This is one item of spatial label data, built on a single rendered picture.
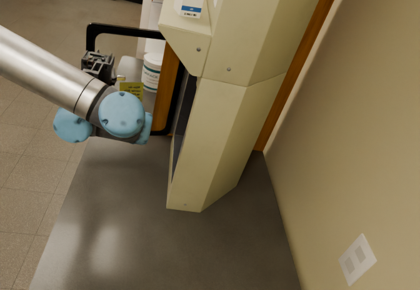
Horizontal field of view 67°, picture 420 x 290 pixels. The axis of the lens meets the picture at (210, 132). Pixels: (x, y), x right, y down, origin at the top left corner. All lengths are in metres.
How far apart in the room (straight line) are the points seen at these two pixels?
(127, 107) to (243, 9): 0.31
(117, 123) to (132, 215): 0.50
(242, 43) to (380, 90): 0.37
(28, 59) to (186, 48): 0.30
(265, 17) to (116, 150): 0.73
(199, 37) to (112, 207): 0.58
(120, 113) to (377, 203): 0.59
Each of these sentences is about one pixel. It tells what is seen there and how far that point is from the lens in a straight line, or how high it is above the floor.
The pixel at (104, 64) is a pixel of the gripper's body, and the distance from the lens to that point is 0.84.
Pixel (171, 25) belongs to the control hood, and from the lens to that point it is 0.69.
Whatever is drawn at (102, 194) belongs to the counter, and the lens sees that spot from 1.04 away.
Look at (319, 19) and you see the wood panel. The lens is 1.15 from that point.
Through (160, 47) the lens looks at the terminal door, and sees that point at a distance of 1.01.
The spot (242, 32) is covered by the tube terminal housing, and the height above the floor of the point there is 1.53.
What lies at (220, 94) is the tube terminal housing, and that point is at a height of 1.38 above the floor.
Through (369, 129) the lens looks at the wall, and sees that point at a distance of 0.87.
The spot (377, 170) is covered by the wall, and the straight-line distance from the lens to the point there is 0.83.
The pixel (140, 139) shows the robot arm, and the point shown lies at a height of 1.29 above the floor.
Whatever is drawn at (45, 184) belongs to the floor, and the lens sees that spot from 2.36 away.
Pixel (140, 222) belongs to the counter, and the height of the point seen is 0.94.
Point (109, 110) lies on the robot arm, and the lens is 0.54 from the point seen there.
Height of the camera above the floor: 1.74
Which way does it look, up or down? 35 degrees down
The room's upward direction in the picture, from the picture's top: 18 degrees clockwise
